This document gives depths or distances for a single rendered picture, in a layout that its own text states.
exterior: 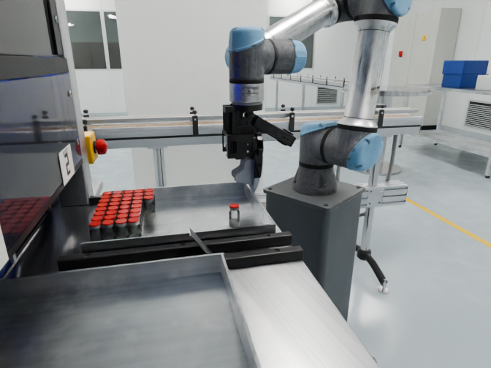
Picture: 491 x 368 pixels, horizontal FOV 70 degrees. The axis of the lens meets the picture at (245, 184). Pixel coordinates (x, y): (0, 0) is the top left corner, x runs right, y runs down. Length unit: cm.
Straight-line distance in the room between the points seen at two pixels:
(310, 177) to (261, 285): 66
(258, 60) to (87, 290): 52
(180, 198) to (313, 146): 47
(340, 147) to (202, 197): 43
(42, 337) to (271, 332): 28
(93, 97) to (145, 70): 671
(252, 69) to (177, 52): 148
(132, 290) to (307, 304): 26
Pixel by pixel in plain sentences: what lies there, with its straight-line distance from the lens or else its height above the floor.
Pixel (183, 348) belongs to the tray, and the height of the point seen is 88.
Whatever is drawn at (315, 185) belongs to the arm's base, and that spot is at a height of 82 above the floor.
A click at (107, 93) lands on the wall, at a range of 884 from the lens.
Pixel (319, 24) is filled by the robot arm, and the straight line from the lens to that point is 109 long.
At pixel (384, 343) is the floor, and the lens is 185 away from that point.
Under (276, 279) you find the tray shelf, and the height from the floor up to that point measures 88.
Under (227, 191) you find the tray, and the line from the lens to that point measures 89.
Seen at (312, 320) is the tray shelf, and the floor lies 88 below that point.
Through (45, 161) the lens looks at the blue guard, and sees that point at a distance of 63.
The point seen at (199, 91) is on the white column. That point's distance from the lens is 222.
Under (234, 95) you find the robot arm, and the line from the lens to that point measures 76.
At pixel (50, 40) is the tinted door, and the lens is 79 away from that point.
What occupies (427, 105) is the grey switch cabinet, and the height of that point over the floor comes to 46.
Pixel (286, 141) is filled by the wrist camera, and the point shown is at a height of 103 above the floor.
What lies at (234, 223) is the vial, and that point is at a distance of 72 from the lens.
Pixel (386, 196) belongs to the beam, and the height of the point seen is 49.
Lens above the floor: 120
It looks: 19 degrees down
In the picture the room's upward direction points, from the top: straight up
